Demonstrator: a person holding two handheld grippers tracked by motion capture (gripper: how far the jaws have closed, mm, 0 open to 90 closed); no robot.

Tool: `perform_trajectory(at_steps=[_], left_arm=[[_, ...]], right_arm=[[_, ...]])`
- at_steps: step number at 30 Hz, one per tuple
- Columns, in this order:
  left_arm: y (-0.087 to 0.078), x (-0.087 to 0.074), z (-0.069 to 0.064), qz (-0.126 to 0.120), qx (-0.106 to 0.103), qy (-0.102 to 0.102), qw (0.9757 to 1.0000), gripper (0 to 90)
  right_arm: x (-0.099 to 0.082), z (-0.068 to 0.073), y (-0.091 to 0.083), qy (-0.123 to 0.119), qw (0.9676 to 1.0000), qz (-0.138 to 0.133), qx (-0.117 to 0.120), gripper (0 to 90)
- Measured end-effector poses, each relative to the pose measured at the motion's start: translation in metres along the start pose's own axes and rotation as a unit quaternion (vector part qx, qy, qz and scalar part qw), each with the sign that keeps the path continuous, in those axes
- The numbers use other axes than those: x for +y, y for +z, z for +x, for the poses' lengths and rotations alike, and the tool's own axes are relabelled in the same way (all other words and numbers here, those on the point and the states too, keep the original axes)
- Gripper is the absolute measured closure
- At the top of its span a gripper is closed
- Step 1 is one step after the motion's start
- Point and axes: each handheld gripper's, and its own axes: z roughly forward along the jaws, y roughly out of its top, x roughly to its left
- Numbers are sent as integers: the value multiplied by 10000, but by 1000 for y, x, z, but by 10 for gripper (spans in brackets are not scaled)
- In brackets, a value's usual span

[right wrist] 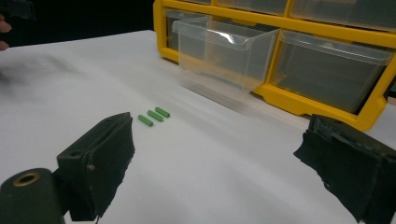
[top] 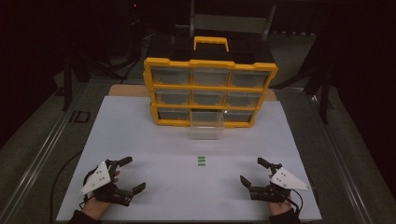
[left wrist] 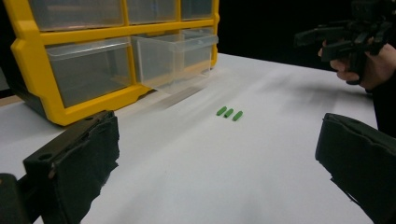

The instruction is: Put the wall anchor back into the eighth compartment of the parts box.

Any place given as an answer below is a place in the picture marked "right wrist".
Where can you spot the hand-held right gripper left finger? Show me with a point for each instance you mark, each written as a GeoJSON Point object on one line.
{"type": "Point", "coordinates": [99, 161]}

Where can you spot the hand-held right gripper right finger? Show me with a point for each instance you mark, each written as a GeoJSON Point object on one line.
{"type": "Point", "coordinates": [358, 168]}

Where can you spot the clear plastic drawer bin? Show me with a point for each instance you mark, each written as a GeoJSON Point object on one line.
{"type": "Point", "coordinates": [224, 59]}

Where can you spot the green plastic wall plug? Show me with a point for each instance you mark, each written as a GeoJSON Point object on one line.
{"type": "Point", "coordinates": [155, 115]}
{"type": "Point", "coordinates": [145, 120]}
{"type": "Point", "coordinates": [162, 112]}

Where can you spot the set of clear drawers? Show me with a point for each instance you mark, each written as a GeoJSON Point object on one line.
{"type": "Point", "coordinates": [327, 77]}

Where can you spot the yellow black organizer cabinet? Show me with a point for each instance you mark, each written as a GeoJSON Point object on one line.
{"type": "Point", "coordinates": [311, 30]}

